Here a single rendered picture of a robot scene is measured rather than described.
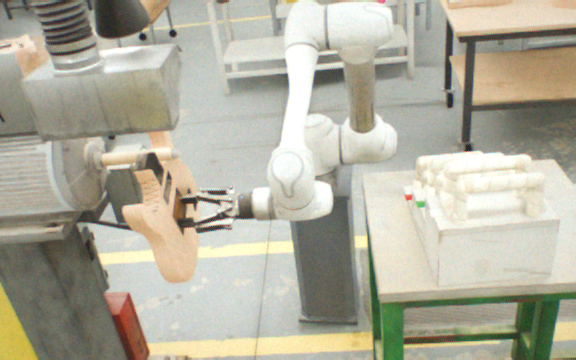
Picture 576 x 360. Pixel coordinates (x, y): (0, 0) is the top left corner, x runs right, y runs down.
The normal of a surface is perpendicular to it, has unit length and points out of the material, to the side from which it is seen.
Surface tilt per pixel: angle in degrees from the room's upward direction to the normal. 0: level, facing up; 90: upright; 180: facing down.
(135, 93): 90
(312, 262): 90
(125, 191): 90
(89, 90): 90
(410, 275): 0
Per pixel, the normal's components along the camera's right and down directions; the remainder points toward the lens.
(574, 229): -0.11, -0.85
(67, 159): 0.83, -0.07
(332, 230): -0.17, 0.52
